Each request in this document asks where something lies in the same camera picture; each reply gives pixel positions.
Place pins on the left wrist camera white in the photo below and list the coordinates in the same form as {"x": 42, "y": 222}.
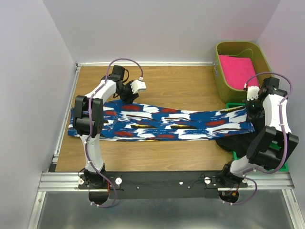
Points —
{"x": 138, "y": 86}

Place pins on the olive green plastic bin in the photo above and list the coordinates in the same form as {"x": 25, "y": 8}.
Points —
{"x": 238, "y": 49}

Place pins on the black garment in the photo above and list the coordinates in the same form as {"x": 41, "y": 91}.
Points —
{"x": 240, "y": 143}

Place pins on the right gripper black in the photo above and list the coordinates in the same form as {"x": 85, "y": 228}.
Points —
{"x": 253, "y": 116}

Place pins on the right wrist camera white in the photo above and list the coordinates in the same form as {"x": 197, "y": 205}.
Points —
{"x": 252, "y": 92}

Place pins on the blue white red patterned pants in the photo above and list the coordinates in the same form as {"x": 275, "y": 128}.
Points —
{"x": 143, "y": 122}

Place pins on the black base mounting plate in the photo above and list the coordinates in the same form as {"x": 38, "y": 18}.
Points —
{"x": 159, "y": 184}

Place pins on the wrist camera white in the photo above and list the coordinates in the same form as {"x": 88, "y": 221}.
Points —
{"x": 138, "y": 86}
{"x": 252, "y": 92}

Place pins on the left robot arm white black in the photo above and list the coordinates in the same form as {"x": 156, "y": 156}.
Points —
{"x": 88, "y": 118}

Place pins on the pink folded cloth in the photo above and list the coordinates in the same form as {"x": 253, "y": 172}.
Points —
{"x": 236, "y": 70}

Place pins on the aluminium frame rail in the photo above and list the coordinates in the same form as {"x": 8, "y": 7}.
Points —
{"x": 60, "y": 204}

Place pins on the green plastic tray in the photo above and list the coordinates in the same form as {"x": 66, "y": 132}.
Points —
{"x": 234, "y": 106}

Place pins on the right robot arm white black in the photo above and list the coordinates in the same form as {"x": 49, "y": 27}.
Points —
{"x": 260, "y": 156}

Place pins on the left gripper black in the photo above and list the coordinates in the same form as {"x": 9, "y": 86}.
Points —
{"x": 126, "y": 99}

